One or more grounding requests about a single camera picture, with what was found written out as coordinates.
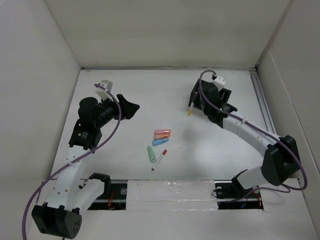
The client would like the green highlighter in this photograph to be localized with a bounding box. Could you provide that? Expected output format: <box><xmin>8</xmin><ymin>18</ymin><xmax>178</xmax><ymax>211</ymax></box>
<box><xmin>147</xmin><ymin>146</ymin><xmax>157</xmax><ymax>163</ymax></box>

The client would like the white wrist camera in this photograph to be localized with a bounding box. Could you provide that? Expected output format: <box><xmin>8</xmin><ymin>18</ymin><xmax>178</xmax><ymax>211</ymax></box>
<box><xmin>212</xmin><ymin>74</ymin><xmax>226</xmax><ymax>89</ymax></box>
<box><xmin>95</xmin><ymin>80</ymin><xmax>113</xmax><ymax>101</ymax></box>

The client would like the orange highlighter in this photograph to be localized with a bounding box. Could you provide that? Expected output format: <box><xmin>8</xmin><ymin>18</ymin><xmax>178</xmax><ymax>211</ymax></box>
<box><xmin>153</xmin><ymin>133</ymin><xmax>171</xmax><ymax>140</ymax></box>

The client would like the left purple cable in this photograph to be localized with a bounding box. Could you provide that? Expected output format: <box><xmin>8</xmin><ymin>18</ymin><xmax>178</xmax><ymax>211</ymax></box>
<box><xmin>22</xmin><ymin>83</ymin><xmax>123</xmax><ymax>240</ymax></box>

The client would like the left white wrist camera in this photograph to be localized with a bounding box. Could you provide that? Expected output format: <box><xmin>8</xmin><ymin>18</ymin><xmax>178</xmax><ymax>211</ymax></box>
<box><xmin>95</xmin><ymin>80</ymin><xmax>113</xmax><ymax>101</ymax></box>

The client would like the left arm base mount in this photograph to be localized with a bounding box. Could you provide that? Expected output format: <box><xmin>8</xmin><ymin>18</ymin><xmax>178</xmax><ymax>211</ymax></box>
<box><xmin>88</xmin><ymin>180</ymin><xmax>128</xmax><ymax>211</ymax></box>

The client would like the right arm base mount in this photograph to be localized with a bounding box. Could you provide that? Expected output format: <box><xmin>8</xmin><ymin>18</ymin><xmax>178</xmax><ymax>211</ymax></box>
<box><xmin>211</xmin><ymin>174</ymin><xmax>264</xmax><ymax>210</ymax></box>

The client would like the black slatted pen holder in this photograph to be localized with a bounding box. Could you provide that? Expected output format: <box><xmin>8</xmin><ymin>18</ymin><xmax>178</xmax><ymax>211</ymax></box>
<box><xmin>188</xmin><ymin>80</ymin><xmax>232</xmax><ymax>110</ymax></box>

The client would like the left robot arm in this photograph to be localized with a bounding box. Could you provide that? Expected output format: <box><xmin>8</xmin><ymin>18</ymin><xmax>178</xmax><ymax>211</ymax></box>
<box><xmin>31</xmin><ymin>94</ymin><xmax>140</xmax><ymax>239</ymax></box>

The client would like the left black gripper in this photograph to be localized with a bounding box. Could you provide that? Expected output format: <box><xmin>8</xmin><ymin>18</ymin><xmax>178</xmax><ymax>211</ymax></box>
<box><xmin>94</xmin><ymin>94</ymin><xmax>139</xmax><ymax>129</ymax></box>

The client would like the blue highlighter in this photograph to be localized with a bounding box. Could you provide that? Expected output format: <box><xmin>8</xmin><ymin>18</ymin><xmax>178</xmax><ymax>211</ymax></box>
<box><xmin>152</xmin><ymin>138</ymin><xmax>169</xmax><ymax>146</ymax></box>

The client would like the long red marker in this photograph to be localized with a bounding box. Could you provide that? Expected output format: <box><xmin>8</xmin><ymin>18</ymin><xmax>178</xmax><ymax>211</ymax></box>
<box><xmin>151</xmin><ymin>149</ymin><xmax>167</xmax><ymax>172</ymax></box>

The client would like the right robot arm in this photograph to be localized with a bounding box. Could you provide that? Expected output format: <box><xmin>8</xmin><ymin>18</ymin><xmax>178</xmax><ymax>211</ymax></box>
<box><xmin>188</xmin><ymin>79</ymin><xmax>302</xmax><ymax>197</ymax></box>

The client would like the yellow capped marker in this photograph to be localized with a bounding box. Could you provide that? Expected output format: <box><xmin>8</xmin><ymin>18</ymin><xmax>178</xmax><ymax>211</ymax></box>
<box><xmin>187</xmin><ymin>92</ymin><xmax>198</xmax><ymax>116</ymax></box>

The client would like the pink highlighter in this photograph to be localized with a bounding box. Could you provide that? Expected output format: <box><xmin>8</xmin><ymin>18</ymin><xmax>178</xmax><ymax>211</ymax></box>
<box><xmin>154</xmin><ymin>129</ymin><xmax>171</xmax><ymax>135</ymax></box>

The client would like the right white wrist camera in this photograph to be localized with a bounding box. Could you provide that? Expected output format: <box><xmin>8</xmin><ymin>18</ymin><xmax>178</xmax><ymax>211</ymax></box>
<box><xmin>212</xmin><ymin>74</ymin><xmax>226</xmax><ymax>89</ymax></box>

